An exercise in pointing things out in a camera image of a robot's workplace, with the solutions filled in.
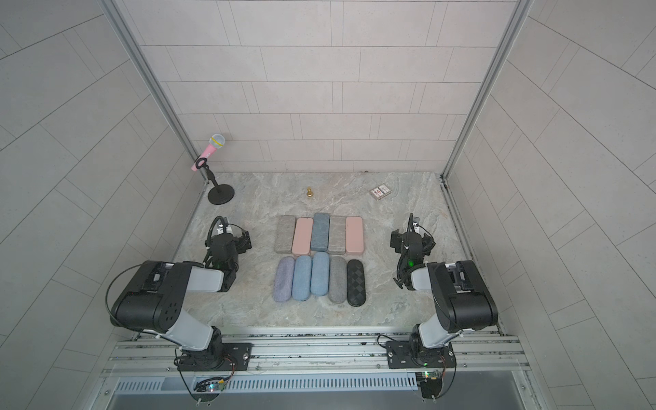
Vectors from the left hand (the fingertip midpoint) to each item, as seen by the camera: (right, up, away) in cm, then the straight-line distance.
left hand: (235, 228), depth 94 cm
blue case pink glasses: (+32, -14, -9) cm, 36 cm away
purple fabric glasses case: (+21, -16, -11) cm, 29 cm away
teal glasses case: (+32, -2, 0) cm, 32 cm away
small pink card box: (+57, +14, +15) cm, 60 cm away
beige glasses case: (+38, -17, -11) cm, 44 cm away
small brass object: (+26, +14, +15) cm, 33 cm away
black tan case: (+44, -20, -13) cm, 50 cm away
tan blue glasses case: (+27, -15, -10) cm, 32 cm away
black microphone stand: (-12, +13, +15) cm, 23 cm away
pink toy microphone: (-6, +32, -1) cm, 33 cm away
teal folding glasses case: (+38, -4, 0) cm, 38 cm away
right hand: (+66, 0, +1) cm, 66 cm away
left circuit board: (+6, -37, -28) cm, 47 cm away
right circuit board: (+64, -38, -26) cm, 79 cm away
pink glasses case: (+45, -2, 0) cm, 45 cm away
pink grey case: (+25, -3, 0) cm, 25 cm away
